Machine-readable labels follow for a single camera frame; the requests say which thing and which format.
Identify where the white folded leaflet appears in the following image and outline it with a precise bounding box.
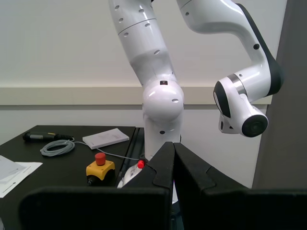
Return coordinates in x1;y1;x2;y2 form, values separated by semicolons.
0;155;26;184

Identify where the grey partition panel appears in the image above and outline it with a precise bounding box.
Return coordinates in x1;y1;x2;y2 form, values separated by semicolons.
251;0;307;190

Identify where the black table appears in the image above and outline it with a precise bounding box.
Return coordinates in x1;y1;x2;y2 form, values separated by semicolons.
0;125;144;230

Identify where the black grooved table mat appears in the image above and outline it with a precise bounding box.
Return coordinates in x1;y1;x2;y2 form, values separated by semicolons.
119;127;146;183

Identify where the beige wall cable trunking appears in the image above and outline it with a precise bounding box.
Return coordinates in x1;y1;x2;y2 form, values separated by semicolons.
0;86;273;106

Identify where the yellow emergency stop button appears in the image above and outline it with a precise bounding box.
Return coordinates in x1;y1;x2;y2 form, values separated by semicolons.
85;153;115;187

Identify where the black grey handheld pendant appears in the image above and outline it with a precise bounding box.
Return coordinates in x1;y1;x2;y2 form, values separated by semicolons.
23;131;75;142

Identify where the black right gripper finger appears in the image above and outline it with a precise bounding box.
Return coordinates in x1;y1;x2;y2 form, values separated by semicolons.
18;141;175;230
174;142;307;230

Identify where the white flat box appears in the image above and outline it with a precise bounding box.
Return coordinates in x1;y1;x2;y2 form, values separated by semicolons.
82;128;130;150

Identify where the grey coiled cable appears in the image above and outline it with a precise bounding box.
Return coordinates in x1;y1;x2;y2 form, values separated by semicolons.
40;140;144;161

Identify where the white paper sheet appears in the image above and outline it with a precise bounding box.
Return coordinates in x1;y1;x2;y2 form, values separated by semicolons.
0;158;43;198

